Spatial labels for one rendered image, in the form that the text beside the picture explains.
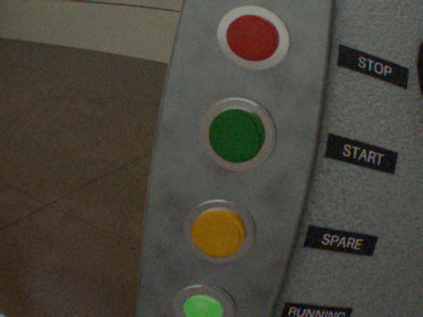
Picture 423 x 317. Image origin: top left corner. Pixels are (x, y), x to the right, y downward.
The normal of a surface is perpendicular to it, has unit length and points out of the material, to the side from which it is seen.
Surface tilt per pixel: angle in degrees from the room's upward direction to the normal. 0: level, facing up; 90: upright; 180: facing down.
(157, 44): 90
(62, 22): 90
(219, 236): 90
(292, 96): 90
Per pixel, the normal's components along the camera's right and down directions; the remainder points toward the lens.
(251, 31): -0.20, 0.27
